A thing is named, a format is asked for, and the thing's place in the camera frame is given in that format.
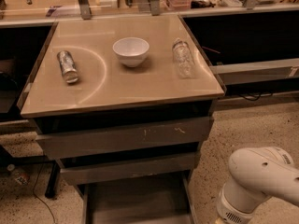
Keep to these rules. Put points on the grey bottom drawer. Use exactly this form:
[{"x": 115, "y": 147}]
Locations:
[{"x": 154, "y": 199}]

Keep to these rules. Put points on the grey drawer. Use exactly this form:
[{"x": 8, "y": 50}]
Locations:
[
  {"x": 154, "y": 199},
  {"x": 129, "y": 169},
  {"x": 122, "y": 138}
]

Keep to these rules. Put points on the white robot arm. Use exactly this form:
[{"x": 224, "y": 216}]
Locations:
[{"x": 256, "y": 175}]

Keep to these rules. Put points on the grey drawer cabinet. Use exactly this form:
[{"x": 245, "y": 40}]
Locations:
[{"x": 109, "y": 94}]

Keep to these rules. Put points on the grey top drawer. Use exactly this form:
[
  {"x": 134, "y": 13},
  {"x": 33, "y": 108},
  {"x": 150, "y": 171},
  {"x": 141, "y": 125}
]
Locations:
[{"x": 122, "y": 138}]

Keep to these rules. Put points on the grey middle drawer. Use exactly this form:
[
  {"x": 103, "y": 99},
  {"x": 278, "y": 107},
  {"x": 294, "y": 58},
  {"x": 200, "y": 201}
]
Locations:
[{"x": 129, "y": 169}]

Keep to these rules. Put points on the white ceramic bowl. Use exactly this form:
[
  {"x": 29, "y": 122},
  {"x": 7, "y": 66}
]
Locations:
[{"x": 131, "y": 51}]

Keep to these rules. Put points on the clear plastic bottle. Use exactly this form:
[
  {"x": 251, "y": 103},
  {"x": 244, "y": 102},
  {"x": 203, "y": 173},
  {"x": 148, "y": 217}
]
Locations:
[{"x": 183, "y": 59}]

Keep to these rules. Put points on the silver metal can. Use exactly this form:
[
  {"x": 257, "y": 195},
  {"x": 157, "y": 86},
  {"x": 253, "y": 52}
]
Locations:
[{"x": 67, "y": 66}]

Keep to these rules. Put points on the black table leg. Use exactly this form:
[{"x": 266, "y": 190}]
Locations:
[{"x": 51, "y": 187}]

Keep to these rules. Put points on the small bottle on floor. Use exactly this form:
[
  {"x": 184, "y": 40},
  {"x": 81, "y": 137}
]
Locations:
[{"x": 18, "y": 174}]

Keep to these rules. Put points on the grey metal shelf rail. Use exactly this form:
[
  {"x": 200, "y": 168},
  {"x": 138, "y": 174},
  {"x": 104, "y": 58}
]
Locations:
[{"x": 241, "y": 73}]

